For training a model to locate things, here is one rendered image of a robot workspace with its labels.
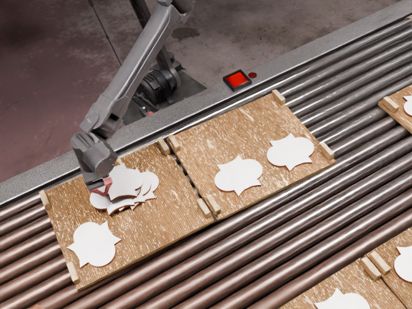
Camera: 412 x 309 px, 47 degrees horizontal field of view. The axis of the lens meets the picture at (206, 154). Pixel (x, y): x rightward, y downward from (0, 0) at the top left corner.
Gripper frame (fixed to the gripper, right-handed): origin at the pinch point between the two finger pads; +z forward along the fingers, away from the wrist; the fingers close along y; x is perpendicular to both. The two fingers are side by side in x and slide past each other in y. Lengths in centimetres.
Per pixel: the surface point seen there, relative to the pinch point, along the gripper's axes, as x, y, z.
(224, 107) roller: -47, 19, 10
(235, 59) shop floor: -104, 137, 105
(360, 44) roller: -106, 26, 11
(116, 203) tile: -2.0, -5.1, 4.8
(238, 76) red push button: -58, 30, 10
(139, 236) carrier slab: -4.7, -16.6, 7.7
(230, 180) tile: -35.4, -11.0, 7.2
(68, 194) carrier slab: 10.2, 6.3, 7.9
